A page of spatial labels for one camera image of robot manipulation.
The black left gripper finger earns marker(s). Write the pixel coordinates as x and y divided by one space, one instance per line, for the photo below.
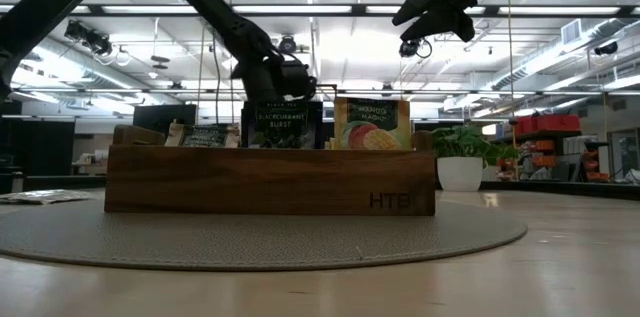
260 89

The dark blackcurrant tea packet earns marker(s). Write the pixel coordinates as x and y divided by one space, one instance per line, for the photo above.
282 124

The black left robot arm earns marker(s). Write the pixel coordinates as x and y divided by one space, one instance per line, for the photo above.
215 12

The wooden tea box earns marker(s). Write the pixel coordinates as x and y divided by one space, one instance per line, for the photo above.
250 182

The beige tea packet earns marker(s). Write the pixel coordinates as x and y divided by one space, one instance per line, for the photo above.
45 197

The black monitor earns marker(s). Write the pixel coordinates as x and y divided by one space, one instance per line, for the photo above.
160 114

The metal shelf with red bins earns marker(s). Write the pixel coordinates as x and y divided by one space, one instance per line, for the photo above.
550 124

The green plant in white pot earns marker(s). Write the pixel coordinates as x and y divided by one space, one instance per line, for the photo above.
460 167

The round grey mat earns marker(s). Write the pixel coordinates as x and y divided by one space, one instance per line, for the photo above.
250 242

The black overhead camera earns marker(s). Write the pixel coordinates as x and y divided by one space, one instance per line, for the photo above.
289 44

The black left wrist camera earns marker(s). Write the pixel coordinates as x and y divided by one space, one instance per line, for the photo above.
299 79

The black frame-mounted device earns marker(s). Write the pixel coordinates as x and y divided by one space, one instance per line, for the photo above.
87 37
606 48
410 49

